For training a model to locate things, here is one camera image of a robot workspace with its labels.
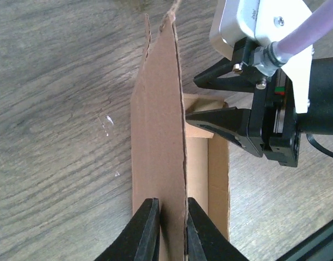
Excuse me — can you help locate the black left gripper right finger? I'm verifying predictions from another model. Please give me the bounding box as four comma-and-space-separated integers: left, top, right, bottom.
187, 197, 247, 261

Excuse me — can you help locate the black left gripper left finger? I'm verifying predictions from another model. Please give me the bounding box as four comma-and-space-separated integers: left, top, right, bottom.
96, 198, 160, 261

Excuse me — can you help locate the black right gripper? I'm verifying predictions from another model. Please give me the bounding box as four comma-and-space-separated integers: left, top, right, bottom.
186, 58, 300, 167

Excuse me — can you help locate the brown cardboard box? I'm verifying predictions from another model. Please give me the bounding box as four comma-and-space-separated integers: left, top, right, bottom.
131, 1, 230, 260

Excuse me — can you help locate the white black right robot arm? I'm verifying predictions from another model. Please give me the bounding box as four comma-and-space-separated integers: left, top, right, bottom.
186, 57, 333, 167

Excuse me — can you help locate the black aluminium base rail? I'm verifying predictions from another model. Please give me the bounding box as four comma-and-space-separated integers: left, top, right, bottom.
277, 220, 333, 260

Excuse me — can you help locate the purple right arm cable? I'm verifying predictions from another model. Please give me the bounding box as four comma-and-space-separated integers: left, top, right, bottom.
275, 0, 333, 59

